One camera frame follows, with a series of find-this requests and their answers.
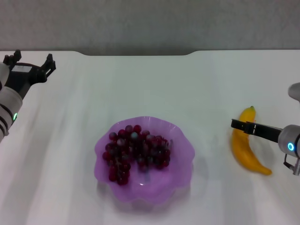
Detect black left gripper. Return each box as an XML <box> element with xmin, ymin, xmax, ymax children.
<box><xmin>3</xmin><ymin>49</ymin><xmax>56</xmax><ymax>99</ymax></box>

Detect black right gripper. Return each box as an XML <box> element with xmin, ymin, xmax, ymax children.
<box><xmin>231</xmin><ymin>119</ymin><xmax>283</xmax><ymax>143</ymax></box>

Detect yellow banana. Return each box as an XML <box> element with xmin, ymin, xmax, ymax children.
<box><xmin>230</xmin><ymin>105</ymin><xmax>273</xmax><ymax>176</ymax></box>

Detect red grape bunch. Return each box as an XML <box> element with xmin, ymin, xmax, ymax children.
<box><xmin>102</xmin><ymin>124</ymin><xmax>173</xmax><ymax>186</ymax></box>

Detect purple wavy plastic bowl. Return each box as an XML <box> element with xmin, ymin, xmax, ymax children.
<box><xmin>94</xmin><ymin>115</ymin><xmax>195</xmax><ymax>210</ymax></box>

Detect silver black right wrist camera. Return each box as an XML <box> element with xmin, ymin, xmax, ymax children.
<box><xmin>288</xmin><ymin>82</ymin><xmax>300</xmax><ymax>102</ymax></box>

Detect grey right arm cable plug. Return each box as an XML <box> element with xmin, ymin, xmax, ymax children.
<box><xmin>283</xmin><ymin>153</ymin><xmax>300</xmax><ymax>176</ymax></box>

